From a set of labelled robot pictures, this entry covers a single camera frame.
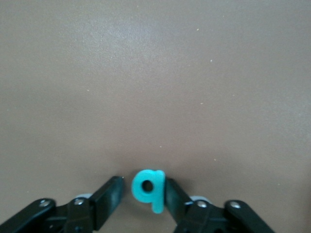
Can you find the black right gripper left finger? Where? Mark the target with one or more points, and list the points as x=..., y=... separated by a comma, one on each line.
x=80, y=213

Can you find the teal letter b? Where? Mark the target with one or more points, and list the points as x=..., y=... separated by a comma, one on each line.
x=158, y=201

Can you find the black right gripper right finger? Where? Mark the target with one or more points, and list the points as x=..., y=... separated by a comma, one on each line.
x=209, y=218

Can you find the brown table cover sheet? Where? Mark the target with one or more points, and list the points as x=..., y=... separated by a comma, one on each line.
x=155, y=72

